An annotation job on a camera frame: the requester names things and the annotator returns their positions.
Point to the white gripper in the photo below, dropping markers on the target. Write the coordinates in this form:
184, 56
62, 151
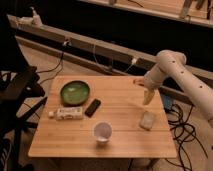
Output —
148, 96

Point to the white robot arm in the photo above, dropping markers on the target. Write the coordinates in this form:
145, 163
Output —
172, 64

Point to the small orange object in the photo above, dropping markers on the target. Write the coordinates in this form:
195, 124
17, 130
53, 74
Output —
138, 82

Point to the blue box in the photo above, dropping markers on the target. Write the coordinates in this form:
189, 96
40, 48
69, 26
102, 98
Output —
167, 102

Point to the wooden table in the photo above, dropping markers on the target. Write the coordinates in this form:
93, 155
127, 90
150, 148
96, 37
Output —
121, 106

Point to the black remote control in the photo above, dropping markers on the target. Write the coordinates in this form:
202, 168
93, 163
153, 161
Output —
92, 107

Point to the white plastic cup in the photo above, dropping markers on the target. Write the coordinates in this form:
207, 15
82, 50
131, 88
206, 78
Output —
102, 132

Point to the green bowl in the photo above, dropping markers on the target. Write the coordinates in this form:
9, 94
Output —
74, 93

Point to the white toothpaste tube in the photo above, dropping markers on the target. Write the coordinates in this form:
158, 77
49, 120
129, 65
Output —
67, 113

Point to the black chair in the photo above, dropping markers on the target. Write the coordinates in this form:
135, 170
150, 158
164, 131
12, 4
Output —
20, 97

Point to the white spray bottle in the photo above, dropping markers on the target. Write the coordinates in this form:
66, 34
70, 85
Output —
36, 18

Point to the white plug with cable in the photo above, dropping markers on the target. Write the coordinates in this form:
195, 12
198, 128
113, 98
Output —
133, 62

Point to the white wall plug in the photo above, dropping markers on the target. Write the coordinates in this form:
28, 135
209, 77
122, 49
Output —
66, 43

